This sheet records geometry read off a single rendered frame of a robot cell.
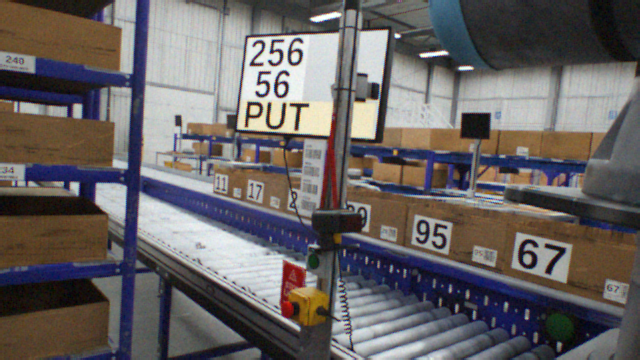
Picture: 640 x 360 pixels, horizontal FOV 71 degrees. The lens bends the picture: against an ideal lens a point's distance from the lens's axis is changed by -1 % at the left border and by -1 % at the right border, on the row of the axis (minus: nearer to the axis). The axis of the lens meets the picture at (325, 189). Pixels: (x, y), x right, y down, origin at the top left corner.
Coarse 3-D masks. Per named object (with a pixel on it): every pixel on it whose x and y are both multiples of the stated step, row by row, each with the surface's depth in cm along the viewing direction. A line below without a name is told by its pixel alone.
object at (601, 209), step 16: (512, 192) 32; (528, 192) 31; (544, 192) 30; (560, 192) 31; (576, 192) 33; (544, 208) 30; (560, 208) 29; (576, 208) 28; (592, 208) 27; (608, 208) 26; (624, 208) 26; (624, 224) 26; (624, 320) 32; (624, 336) 32; (624, 352) 32
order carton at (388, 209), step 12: (348, 192) 201; (360, 192) 206; (372, 192) 211; (384, 192) 214; (372, 204) 180; (384, 204) 175; (396, 204) 171; (408, 204) 168; (372, 216) 180; (384, 216) 175; (396, 216) 171; (372, 228) 180; (384, 240) 175; (396, 240) 171
